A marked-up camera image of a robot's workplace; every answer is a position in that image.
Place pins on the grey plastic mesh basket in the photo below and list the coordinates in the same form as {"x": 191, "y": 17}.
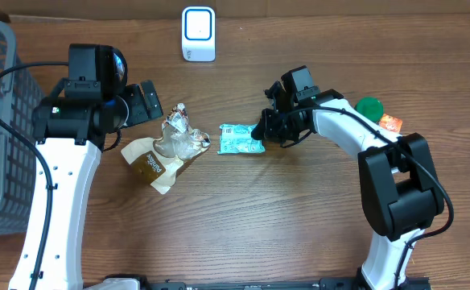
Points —
{"x": 19, "y": 95}

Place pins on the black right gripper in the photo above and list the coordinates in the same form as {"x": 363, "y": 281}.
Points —
{"x": 266, "y": 130}

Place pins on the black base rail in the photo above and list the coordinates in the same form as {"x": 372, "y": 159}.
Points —
{"x": 291, "y": 285}

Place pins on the clear brown crinkled bag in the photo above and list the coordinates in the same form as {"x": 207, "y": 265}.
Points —
{"x": 159, "y": 161}

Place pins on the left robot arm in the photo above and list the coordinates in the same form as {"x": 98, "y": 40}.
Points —
{"x": 69, "y": 129}

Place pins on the teal white snack packet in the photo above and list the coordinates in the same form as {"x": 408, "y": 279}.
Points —
{"x": 237, "y": 139}

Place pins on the orange small carton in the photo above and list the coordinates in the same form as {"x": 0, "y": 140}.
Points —
{"x": 391, "y": 123}

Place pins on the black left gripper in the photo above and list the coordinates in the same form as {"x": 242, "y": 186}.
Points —
{"x": 136, "y": 96}

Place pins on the green lid jar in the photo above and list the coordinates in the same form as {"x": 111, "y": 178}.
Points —
{"x": 371, "y": 108}

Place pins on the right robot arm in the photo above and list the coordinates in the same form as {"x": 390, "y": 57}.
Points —
{"x": 401, "y": 196}

